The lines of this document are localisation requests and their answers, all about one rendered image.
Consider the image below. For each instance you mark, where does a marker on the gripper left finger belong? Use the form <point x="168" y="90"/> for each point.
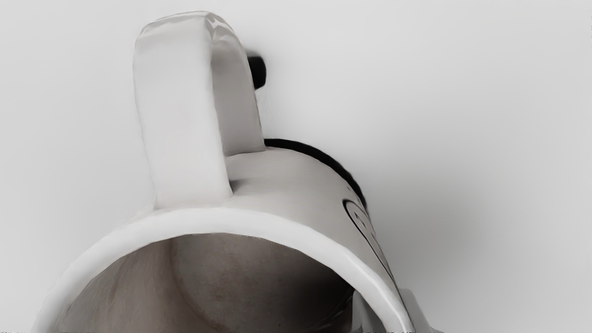
<point x="363" y="319"/>

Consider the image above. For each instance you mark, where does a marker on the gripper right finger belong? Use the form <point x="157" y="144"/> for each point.
<point x="418" y="317"/>

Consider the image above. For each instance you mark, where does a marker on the white mug with black print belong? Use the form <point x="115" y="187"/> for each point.
<point x="194" y="138"/>

